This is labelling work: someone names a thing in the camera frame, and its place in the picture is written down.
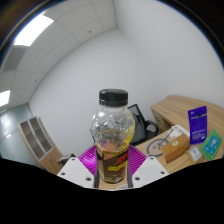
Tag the clear drink bottle black cap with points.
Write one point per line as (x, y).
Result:
(112, 133)

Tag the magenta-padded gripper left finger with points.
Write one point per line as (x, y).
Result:
(75, 170)

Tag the green flat package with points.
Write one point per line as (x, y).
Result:
(211, 145)

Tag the purple standing pouch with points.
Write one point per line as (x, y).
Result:
(197, 125)

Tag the ceiling air vent grille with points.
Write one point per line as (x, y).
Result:
(14, 59)

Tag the wooden shelf cabinet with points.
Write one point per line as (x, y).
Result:
(46, 156)

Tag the white paper sheet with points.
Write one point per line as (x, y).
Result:
(180, 130)

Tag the wooden side desk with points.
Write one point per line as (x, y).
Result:
(180, 106)

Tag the tan snack packet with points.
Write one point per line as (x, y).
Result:
(195, 154)

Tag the rectangular ceiling light panel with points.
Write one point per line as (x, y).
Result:
(33, 30)
(4, 98)

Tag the orange cardboard box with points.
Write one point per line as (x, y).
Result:
(175, 148)

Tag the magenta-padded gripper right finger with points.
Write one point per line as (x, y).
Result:
(150, 170)

